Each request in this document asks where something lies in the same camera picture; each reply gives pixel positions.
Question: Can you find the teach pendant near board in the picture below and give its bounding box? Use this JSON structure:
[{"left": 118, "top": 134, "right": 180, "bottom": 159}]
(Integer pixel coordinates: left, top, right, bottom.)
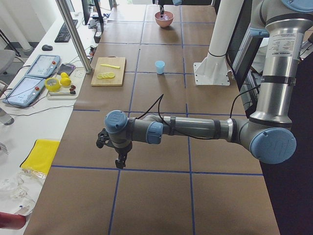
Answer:
[{"left": 25, "top": 54, "right": 61, "bottom": 78}]

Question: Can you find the black keyboard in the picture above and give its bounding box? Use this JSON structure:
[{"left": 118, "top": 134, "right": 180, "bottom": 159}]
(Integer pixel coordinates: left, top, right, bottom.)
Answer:
[{"left": 54, "top": 23, "right": 70, "bottom": 43}]

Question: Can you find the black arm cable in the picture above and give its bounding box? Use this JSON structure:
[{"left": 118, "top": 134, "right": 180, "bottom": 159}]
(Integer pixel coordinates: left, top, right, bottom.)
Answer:
[{"left": 139, "top": 94, "right": 260, "bottom": 140}]

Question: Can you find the dark purple notebook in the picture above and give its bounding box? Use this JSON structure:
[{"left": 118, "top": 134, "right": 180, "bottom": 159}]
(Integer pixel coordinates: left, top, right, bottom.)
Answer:
[{"left": 57, "top": 64, "right": 76, "bottom": 75}]

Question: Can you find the far lemon slice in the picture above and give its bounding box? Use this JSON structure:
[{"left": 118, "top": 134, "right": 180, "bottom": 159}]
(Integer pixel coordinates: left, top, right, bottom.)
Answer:
[{"left": 107, "top": 72, "right": 115, "bottom": 78}]

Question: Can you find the arm black camera mount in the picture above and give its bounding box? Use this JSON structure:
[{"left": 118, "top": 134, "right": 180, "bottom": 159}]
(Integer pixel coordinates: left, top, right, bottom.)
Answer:
[{"left": 96, "top": 128, "right": 114, "bottom": 148}]

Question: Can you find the pink bowl of ice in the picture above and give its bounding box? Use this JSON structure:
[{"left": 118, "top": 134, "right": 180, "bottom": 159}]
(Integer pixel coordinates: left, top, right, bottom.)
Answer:
[{"left": 155, "top": 11, "right": 174, "bottom": 28}]

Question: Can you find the black computer mouse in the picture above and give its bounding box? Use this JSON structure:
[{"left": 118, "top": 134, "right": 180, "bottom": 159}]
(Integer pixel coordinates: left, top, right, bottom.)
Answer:
[{"left": 42, "top": 45, "right": 53, "bottom": 51}]

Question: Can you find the yellow tape roll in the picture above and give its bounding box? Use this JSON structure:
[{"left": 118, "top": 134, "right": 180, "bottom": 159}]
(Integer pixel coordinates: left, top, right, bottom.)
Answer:
[{"left": 45, "top": 77, "right": 61, "bottom": 92}]

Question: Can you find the red bottle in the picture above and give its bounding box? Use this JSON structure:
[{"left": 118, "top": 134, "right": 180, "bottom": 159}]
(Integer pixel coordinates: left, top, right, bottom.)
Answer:
[{"left": 0, "top": 212, "right": 26, "bottom": 230}]

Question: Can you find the white tray with tools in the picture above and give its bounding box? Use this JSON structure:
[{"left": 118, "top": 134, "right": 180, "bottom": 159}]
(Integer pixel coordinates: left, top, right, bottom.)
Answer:
[{"left": 46, "top": 85, "right": 80, "bottom": 100}]

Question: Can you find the yellow plastic knife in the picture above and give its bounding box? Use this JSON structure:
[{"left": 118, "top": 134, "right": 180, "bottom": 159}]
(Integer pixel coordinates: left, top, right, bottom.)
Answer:
[{"left": 100, "top": 64, "right": 121, "bottom": 69}]

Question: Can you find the yellow cloth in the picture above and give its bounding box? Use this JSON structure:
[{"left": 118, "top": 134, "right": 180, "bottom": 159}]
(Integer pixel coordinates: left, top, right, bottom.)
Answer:
[{"left": 20, "top": 139, "right": 60, "bottom": 175}]

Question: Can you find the aluminium frame post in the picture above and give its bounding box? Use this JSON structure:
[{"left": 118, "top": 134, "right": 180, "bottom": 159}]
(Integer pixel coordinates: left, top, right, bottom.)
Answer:
[{"left": 56, "top": 0, "right": 92, "bottom": 74}]

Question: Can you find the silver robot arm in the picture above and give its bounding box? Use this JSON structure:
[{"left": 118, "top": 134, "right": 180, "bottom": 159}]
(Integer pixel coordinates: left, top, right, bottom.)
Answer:
[
  {"left": 96, "top": 0, "right": 313, "bottom": 168},
  {"left": 152, "top": 0, "right": 182, "bottom": 17}
]

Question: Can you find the wooden cutting board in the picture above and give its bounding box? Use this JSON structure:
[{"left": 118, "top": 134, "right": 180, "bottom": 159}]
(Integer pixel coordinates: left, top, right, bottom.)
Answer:
[{"left": 91, "top": 57, "right": 126, "bottom": 87}]

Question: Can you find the clear plastic bag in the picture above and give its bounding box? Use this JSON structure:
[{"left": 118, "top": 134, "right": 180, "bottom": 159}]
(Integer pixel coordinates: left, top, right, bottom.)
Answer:
[{"left": 0, "top": 169, "right": 46, "bottom": 216}]

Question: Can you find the light blue paper cup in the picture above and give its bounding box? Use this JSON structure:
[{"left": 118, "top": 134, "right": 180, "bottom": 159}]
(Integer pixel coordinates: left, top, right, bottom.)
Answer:
[{"left": 155, "top": 60, "right": 165, "bottom": 74}]

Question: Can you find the whole lemon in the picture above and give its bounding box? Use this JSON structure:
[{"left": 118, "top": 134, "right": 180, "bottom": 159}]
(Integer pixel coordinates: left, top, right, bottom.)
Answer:
[
  {"left": 60, "top": 72, "right": 69, "bottom": 78},
  {"left": 60, "top": 77, "right": 71, "bottom": 87}
]

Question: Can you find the white camera post with base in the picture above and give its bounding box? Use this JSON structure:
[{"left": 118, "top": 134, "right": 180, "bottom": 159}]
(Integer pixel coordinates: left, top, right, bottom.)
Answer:
[{"left": 194, "top": 0, "right": 244, "bottom": 86}]

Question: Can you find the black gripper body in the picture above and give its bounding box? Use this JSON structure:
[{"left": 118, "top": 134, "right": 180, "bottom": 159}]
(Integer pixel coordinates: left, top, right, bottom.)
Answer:
[{"left": 117, "top": 146, "right": 132, "bottom": 161}]

